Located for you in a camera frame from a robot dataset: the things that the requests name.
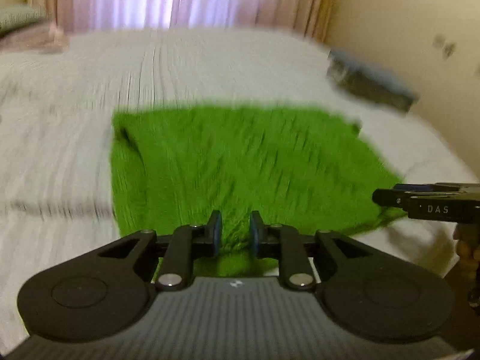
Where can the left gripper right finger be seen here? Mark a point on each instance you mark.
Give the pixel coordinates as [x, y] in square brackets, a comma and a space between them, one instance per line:
[291, 249]

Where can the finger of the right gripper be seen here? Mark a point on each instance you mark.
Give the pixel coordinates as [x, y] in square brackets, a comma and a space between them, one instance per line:
[436, 187]
[397, 197]

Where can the folded blue jeans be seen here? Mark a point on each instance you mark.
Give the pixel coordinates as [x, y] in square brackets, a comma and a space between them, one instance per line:
[371, 75]

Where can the person right hand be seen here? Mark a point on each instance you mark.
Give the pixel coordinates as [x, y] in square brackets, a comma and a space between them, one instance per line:
[467, 247]

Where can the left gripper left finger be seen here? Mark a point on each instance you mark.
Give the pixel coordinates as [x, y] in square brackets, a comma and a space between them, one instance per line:
[179, 251]

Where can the green knitted vest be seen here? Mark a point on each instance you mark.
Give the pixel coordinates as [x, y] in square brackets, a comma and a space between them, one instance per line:
[301, 167]

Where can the grey checked cushion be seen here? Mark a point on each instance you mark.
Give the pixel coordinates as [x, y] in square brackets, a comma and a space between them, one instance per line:
[18, 16]

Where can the white wall socket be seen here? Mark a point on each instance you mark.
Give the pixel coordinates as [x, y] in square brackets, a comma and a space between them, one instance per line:
[439, 41]

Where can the mauve pillow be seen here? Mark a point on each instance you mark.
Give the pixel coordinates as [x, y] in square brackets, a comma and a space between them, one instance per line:
[46, 37]

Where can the white plug adapter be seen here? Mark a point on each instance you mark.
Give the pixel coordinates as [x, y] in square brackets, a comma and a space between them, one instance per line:
[448, 49]

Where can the striped white bed cover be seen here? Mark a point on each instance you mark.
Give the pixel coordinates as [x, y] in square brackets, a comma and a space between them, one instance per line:
[56, 132]

